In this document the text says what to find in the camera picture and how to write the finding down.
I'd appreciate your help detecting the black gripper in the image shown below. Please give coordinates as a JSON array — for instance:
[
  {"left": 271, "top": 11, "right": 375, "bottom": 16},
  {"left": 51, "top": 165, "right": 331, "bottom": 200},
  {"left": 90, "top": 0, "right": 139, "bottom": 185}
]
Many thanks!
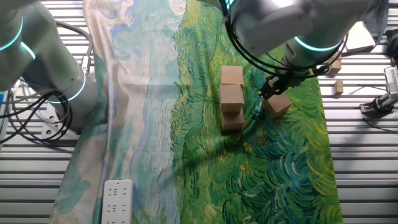
[{"left": 259, "top": 70, "right": 308, "bottom": 101}]

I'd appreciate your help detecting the wooden cube block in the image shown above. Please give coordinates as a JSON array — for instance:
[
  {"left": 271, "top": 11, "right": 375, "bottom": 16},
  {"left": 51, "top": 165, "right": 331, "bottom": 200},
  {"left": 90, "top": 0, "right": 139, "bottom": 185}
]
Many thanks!
[
  {"left": 261, "top": 91, "right": 294, "bottom": 120},
  {"left": 221, "top": 65, "right": 244, "bottom": 86},
  {"left": 218, "top": 83, "right": 245, "bottom": 113},
  {"left": 221, "top": 108, "right": 246, "bottom": 131}
]

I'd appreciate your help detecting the small wooden block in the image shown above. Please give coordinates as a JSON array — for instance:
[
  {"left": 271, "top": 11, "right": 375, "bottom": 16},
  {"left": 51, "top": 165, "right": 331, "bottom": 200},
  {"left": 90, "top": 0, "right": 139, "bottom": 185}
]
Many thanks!
[
  {"left": 333, "top": 79, "right": 345, "bottom": 96},
  {"left": 326, "top": 53, "right": 343, "bottom": 75}
]

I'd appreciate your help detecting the green blue painted cloth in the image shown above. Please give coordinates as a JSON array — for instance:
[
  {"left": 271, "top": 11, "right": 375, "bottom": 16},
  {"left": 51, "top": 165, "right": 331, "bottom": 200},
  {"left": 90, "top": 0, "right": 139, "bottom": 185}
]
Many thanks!
[{"left": 48, "top": 0, "right": 345, "bottom": 224}]

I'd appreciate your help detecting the white kitchen scale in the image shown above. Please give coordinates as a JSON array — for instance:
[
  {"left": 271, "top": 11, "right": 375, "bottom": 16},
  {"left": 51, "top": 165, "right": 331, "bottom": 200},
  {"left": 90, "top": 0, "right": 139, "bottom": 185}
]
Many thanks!
[{"left": 341, "top": 21, "right": 376, "bottom": 55}]

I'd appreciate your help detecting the dark grey cloth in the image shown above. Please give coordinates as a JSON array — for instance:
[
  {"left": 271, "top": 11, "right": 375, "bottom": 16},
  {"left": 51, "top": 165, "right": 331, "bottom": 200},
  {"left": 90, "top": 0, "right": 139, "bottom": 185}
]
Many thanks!
[{"left": 360, "top": 0, "right": 390, "bottom": 43}]

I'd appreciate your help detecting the black round object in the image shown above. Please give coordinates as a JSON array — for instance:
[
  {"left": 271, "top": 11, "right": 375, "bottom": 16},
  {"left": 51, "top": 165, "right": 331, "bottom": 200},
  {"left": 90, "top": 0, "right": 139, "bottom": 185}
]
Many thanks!
[{"left": 384, "top": 29, "right": 398, "bottom": 59}]

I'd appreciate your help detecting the white power strip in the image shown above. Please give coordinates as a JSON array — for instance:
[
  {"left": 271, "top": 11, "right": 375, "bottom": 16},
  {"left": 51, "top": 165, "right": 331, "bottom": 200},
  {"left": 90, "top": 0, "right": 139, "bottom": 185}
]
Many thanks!
[{"left": 101, "top": 177, "right": 134, "bottom": 224}]

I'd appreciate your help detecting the metal base mounting plate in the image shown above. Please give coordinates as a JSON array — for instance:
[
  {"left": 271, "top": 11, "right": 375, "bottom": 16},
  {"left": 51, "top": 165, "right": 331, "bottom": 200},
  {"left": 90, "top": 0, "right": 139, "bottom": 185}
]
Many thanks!
[{"left": 40, "top": 105, "right": 82, "bottom": 141}]

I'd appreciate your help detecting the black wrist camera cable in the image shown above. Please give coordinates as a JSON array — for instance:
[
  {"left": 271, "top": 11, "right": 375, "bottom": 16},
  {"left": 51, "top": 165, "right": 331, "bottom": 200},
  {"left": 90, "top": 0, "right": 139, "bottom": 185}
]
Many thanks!
[{"left": 219, "top": 0, "right": 349, "bottom": 80}]

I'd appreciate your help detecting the thin black cable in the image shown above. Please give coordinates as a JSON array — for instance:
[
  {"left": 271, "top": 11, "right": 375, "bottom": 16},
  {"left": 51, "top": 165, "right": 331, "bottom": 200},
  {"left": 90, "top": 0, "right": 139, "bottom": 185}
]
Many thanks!
[
  {"left": 362, "top": 117, "right": 388, "bottom": 132},
  {"left": 356, "top": 83, "right": 388, "bottom": 94}
]

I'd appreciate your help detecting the grey camera mount arm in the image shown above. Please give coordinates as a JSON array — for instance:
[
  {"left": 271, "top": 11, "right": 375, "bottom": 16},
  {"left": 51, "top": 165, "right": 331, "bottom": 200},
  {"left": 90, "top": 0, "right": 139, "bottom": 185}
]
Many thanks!
[{"left": 359, "top": 91, "right": 398, "bottom": 115}]

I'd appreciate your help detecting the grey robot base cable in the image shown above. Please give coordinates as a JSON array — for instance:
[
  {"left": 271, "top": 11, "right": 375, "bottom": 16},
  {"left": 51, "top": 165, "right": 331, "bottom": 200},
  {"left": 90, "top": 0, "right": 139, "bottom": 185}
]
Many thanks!
[{"left": 51, "top": 17, "right": 95, "bottom": 77}]

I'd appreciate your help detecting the black base cable bundle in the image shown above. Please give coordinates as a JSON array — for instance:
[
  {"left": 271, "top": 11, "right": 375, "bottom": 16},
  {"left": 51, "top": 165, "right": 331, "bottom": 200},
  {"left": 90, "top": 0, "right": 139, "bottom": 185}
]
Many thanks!
[{"left": 0, "top": 88, "right": 74, "bottom": 144}]

